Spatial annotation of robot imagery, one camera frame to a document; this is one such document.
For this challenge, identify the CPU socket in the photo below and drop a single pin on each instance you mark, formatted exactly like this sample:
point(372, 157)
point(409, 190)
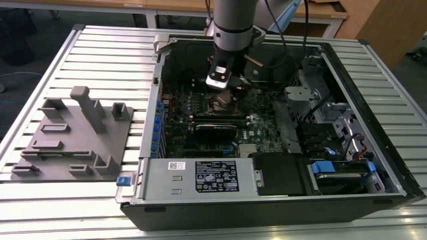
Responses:
point(214, 107)

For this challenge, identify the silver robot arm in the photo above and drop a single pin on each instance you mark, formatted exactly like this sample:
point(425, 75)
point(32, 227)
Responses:
point(234, 25)

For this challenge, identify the black plastic bracket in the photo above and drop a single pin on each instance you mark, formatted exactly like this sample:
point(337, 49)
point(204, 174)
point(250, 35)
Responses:
point(317, 137)

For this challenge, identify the wooden cabinet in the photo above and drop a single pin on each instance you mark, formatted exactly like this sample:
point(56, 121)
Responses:
point(394, 25)

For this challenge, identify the silver power supply unit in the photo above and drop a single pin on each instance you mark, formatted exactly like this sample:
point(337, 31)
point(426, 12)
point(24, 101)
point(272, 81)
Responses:
point(161, 180)

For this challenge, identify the black expansion slot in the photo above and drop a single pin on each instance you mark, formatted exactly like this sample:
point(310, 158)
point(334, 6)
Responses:
point(204, 152)

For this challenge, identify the silver metal bracket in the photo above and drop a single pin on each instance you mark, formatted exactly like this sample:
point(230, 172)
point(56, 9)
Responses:
point(297, 96)

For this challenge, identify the green motherboard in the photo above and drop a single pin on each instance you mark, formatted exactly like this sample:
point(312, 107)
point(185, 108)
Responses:
point(264, 130)

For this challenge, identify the black RAM slot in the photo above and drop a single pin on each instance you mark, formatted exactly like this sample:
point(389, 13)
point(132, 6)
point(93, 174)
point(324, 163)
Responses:
point(221, 116)
point(221, 121)
point(201, 82)

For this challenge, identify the metal drive cage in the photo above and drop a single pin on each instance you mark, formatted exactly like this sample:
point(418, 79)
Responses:
point(337, 112)

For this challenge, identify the small silver heatsink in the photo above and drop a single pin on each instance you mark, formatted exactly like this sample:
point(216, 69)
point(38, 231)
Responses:
point(248, 148)

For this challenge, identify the blue plastic latch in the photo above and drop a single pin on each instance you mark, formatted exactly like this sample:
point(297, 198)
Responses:
point(124, 181)

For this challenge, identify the wooden desk white legs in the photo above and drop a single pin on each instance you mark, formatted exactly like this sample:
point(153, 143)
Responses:
point(321, 15)
point(101, 1)

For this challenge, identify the grey case latch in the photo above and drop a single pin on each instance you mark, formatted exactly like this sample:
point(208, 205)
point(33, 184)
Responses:
point(161, 41)

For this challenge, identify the thin metal locking lever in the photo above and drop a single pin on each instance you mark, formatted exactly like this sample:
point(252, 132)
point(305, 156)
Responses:
point(253, 104)

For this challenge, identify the silver hard disk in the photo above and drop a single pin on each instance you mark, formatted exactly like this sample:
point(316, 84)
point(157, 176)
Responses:
point(337, 176)

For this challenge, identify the black open PC case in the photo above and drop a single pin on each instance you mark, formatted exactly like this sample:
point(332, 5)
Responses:
point(234, 217)

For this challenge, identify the blue disk carrier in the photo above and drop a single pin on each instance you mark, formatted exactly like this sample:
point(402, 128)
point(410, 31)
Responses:
point(322, 167)

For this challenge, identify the silver square CPU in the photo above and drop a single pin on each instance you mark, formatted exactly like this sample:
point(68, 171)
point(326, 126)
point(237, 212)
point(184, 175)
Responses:
point(229, 97)

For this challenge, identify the dark wheeled stand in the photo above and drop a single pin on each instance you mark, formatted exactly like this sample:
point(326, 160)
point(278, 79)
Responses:
point(422, 53)

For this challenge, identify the grey plastic parts rack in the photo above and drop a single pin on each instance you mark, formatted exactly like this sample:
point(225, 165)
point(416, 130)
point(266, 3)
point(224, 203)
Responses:
point(77, 155)

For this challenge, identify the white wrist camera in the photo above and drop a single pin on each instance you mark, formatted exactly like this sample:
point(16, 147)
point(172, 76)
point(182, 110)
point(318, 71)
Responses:
point(218, 85)

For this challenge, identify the black graphics card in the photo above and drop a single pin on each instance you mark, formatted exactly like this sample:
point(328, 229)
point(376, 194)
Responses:
point(216, 136)

